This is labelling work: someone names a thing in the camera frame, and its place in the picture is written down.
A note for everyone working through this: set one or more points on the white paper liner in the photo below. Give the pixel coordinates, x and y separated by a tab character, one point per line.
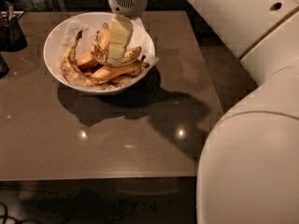
99	53

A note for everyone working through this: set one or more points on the dark object at left edge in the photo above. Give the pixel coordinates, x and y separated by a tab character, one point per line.
3	67

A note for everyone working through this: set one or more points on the lower yellow banana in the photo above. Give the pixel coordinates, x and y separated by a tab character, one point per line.
107	72

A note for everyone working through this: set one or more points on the spotted ripe banana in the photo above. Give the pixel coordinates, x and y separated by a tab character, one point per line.
130	55

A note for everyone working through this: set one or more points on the brown banana peel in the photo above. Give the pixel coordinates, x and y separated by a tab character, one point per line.
72	73

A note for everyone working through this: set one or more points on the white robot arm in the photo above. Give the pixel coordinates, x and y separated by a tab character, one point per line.
248	172

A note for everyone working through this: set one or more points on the upright yellow banana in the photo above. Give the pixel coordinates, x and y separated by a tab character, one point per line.
98	51

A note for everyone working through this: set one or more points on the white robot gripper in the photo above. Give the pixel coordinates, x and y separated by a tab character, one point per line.
129	1

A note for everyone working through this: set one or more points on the black mesh pen holder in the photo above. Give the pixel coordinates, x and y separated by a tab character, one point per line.
11	36

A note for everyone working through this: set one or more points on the white round bowl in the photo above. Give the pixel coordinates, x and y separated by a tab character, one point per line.
63	37

